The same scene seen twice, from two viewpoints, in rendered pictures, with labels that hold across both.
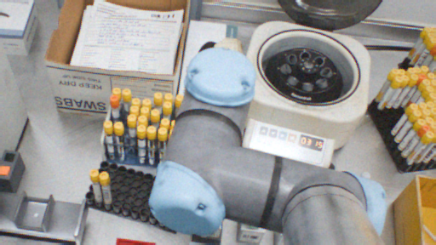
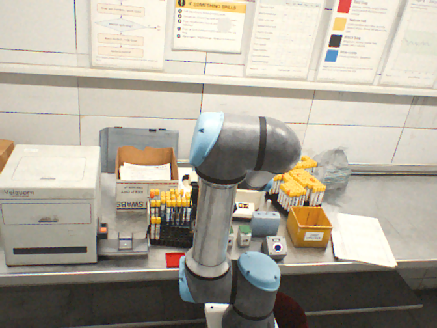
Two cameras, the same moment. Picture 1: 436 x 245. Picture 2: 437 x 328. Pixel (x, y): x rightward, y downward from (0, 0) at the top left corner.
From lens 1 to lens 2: 89 cm
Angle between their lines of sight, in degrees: 31
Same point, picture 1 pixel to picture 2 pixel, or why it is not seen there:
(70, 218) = (142, 243)
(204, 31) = (182, 170)
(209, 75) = not seen: hidden behind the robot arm
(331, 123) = (250, 193)
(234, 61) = not seen: hidden behind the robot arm
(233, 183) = not seen: hidden behind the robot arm
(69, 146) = (127, 224)
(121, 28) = (140, 173)
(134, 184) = (166, 232)
